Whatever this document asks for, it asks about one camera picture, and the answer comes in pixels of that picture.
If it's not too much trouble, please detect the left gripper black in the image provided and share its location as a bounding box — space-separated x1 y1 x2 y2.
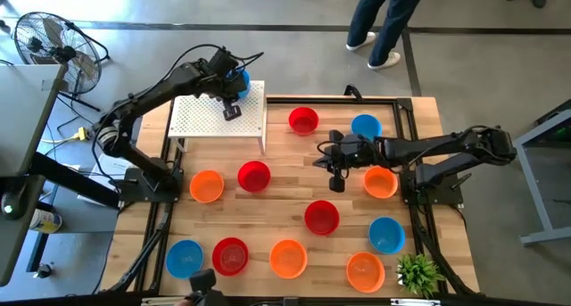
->
205 71 245 122

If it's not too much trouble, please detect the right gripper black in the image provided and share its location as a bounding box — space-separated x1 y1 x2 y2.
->
314 129 385 194

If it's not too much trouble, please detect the blue plastic mini bowl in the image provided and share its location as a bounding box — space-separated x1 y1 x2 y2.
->
350 113 384 142
227 68 252 101
368 216 407 255
165 239 205 280

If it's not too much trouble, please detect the orange plastic mini bowl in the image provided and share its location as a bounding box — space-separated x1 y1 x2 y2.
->
362 165 400 200
189 170 226 204
269 238 309 280
345 251 386 294

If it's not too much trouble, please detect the red plastic mini bowl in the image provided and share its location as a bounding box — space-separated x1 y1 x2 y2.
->
287 106 320 136
236 160 272 194
303 200 341 236
211 236 250 277

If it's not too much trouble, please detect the white perforated metal shelf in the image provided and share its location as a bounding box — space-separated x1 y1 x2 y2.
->
167 79 269 155

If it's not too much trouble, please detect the small green artificial plant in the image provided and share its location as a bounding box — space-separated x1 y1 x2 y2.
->
395 252 447 298

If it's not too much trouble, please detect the white paper sheet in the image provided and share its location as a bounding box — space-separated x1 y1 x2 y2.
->
78 153 135 204

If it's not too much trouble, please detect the black floor fan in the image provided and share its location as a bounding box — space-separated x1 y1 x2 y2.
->
12 11 111 113

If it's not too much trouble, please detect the grey metal cart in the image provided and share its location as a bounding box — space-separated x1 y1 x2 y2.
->
512 98 571 247

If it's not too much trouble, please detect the grey desk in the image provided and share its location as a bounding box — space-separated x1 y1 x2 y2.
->
0 63 121 285

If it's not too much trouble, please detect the white yellow spray can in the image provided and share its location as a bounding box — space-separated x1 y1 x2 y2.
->
29 209 63 235

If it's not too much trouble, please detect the black device with green light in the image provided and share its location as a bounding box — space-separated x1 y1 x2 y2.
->
0 180 29 221

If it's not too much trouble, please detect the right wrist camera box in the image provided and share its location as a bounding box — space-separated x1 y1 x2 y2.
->
345 134 371 158

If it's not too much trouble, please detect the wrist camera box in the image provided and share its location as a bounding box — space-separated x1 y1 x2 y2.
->
208 46 236 75
345 134 371 158

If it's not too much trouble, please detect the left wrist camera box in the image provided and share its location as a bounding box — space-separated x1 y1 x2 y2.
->
208 46 236 75

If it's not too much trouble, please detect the black aluminium rail frame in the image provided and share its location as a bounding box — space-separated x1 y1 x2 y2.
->
109 95 481 306

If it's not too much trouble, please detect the black clamp handle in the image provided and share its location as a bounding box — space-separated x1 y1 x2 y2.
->
343 83 365 103

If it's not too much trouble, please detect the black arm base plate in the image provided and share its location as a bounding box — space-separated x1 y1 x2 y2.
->
400 165 465 207
118 166 185 204

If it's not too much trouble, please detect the silver metal bracket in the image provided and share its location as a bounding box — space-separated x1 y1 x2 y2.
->
391 298 441 306

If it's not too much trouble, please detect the black camera rig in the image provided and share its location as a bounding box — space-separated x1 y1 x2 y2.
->
180 269 231 306

